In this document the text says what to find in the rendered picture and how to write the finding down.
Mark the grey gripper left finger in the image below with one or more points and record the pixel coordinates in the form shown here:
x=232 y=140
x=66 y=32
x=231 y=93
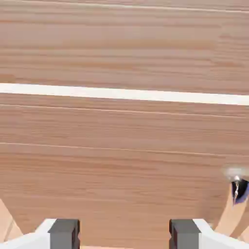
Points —
x=62 y=235

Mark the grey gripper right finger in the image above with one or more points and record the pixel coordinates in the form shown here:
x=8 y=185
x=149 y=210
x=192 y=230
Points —
x=184 y=235

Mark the light wood cabinet door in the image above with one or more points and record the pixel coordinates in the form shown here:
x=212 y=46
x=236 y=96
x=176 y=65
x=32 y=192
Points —
x=120 y=46
x=120 y=175

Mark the light wood cabinet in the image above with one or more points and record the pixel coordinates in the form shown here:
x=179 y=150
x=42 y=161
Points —
x=124 y=93

